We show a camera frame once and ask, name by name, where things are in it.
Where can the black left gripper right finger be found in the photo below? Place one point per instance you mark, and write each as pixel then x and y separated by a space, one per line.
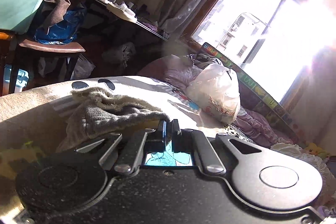
pixel 222 154

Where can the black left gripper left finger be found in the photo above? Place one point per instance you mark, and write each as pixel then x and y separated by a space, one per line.
pixel 125 158

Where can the grey knit sweater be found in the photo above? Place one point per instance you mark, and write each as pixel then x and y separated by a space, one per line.
pixel 101 112

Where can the purple crumpled quilt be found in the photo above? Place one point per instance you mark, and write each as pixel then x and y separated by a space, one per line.
pixel 180 71

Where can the white plastic bag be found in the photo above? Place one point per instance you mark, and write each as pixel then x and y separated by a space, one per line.
pixel 216 91

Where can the colourful alphabet foam mat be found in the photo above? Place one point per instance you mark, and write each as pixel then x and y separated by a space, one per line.
pixel 254 97

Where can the beige cartoon mouse blanket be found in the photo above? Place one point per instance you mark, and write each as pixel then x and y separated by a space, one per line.
pixel 37 117

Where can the yellow plush toy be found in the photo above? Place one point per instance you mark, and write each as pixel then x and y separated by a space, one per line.
pixel 313 149

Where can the dark cluttered desk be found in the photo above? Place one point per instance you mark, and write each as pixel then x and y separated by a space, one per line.
pixel 116 31

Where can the blue plastic bag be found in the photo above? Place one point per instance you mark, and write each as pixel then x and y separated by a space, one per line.
pixel 61 33

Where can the brown framed window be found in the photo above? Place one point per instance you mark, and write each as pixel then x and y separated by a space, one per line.
pixel 283 45

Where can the brown wooden chair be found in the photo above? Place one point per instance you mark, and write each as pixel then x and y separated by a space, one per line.
pixel 28 51

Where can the brown cloth on chair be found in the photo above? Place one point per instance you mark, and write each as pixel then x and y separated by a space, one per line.
pixel 57 14

